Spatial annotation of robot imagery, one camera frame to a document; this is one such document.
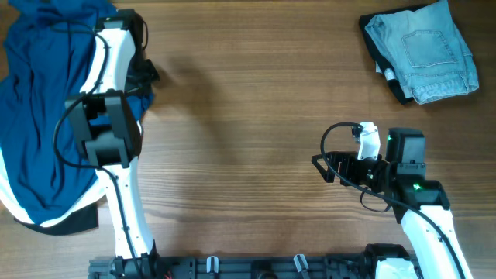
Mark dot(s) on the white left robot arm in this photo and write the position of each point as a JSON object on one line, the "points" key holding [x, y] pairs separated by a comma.
{"points": [[109, 137]]}

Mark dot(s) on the black garment under pile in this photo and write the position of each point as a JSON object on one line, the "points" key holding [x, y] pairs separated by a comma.
{"points": [[82, 220]]}

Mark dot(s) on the folded light blue jeans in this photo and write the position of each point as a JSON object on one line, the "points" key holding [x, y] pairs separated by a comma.
{"points": [[427, 54]]}

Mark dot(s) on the blue t-shirt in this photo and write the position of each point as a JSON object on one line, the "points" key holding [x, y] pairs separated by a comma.
{"points": [[49, 54]]}

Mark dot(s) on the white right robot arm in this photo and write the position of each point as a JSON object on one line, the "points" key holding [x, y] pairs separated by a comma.
{"points": [[420, 206]]}

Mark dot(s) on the white t-shirt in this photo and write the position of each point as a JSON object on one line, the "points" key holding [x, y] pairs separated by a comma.
{"points": [[90, 197]]}

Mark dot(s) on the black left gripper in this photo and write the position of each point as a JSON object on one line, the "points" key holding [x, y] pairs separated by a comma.
{"points": [[144, 86]]}

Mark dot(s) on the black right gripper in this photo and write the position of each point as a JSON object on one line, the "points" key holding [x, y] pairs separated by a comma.
{"points": [[349, 159]]}

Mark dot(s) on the folded black garment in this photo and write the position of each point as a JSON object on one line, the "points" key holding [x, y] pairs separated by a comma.
{"points": [[382, 65]]}

